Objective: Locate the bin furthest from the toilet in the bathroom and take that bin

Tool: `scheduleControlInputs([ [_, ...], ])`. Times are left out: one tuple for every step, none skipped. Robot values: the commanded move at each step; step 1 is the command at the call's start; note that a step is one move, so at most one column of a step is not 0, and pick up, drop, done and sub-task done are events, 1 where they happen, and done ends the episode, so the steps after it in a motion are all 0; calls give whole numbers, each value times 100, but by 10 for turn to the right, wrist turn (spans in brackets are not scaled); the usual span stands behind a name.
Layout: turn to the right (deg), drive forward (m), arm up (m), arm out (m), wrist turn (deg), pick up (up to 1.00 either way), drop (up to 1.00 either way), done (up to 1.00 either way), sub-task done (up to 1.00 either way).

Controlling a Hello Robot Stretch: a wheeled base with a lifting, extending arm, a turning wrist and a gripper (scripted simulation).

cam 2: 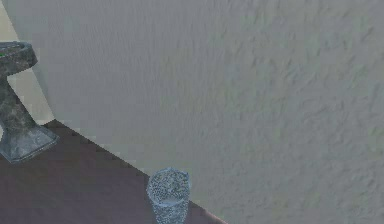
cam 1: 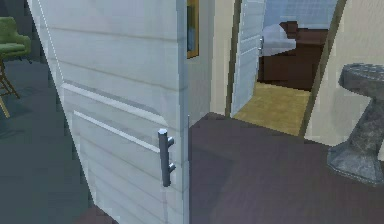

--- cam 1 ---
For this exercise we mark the white bathroom sink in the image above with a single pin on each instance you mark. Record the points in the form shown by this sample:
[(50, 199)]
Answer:
[(276, 40)]

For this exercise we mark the white panelled room door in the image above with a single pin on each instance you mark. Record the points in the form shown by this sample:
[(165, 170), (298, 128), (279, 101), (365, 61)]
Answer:
[(120, 76)]

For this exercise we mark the dark brown cabinet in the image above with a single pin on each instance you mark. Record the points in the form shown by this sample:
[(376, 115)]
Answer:
[(293, 63)]

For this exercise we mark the green chair with wooden legs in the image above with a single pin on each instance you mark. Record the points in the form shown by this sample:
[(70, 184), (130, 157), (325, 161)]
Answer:
[(10, 36)]

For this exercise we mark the yellow framed wall picture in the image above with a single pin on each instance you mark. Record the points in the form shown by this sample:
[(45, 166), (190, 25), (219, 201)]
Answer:
[(192, 26)]

